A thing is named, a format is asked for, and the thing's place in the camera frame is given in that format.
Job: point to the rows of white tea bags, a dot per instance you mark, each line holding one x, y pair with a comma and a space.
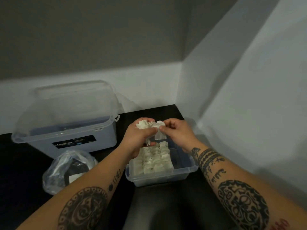
151, 162

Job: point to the person's left hand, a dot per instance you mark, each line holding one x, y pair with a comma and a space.
133, 138

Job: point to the person's right hand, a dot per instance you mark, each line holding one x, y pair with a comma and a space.
180, 134

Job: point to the person's left forearm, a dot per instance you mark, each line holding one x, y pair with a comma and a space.
79, 198

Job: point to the small clear plastic bin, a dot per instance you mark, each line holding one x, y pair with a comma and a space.
182, 170

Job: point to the person's right forearm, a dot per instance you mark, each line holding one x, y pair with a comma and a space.
247, 196

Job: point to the large clear storage box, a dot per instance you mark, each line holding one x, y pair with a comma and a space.
40, 148

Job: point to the clear storage box lid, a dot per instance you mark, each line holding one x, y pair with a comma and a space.
72, 102

